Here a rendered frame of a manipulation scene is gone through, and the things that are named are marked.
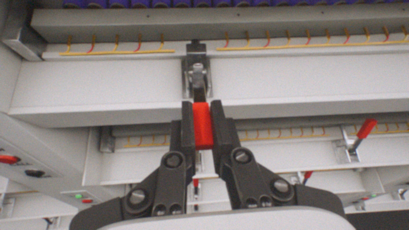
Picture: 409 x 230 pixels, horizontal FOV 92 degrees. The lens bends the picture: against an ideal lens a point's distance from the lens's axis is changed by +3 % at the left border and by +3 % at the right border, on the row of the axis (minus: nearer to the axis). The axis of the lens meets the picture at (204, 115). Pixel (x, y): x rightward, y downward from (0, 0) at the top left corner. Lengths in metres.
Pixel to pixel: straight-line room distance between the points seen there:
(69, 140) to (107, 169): 0.10
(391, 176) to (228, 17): 0.54
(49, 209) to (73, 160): 0.32
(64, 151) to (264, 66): 0.25
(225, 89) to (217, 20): 0.06
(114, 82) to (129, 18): 0.06
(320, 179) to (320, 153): 0.22
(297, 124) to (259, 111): 0.18
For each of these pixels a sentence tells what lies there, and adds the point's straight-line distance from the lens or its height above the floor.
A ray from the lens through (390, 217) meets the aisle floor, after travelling 1.45.
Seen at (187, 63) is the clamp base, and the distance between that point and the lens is 0.17.
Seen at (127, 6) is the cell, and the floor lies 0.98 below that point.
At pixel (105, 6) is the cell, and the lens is 0.23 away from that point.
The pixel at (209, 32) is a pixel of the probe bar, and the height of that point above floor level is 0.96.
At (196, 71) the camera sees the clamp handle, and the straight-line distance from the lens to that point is 0.16.
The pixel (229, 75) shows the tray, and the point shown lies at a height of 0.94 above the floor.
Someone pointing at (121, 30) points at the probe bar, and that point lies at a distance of 0.21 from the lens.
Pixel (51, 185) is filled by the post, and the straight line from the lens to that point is 0.39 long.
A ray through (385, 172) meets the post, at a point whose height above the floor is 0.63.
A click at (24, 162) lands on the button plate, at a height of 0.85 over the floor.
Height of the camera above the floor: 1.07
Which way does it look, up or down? 53 degrees down
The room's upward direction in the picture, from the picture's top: 3 degrees clockwise
